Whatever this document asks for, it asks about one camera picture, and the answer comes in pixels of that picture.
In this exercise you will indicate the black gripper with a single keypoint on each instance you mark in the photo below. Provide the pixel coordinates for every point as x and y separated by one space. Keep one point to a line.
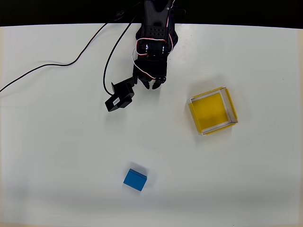
150 76

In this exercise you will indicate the blue rectangular block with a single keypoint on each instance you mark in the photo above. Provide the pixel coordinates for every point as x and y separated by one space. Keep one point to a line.
134 179

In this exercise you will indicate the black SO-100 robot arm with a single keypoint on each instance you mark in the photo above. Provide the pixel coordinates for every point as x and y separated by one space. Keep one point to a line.
154 23

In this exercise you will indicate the yellow open box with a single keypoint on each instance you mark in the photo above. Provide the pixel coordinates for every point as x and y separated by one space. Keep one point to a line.
209 111

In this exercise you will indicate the black camera on mount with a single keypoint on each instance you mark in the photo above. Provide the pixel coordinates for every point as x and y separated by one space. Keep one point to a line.
119 97

